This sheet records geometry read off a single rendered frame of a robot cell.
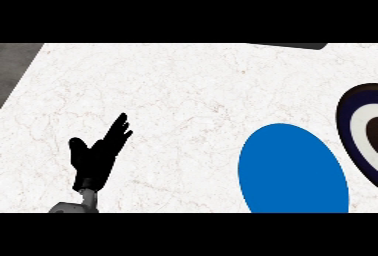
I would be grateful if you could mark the dark navy and white plate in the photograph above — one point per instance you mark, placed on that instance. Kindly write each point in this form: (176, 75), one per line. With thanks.
(361, 133)

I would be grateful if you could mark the blue plate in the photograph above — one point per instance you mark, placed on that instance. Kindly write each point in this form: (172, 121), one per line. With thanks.
(293, 170)

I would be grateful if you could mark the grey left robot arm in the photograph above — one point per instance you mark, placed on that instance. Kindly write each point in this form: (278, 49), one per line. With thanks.
(83, 203)

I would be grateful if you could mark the dark grey flat object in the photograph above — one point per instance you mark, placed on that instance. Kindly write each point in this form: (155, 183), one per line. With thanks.
(296, 45)

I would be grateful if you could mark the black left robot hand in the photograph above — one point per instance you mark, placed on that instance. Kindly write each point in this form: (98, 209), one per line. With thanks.
(96, 156)

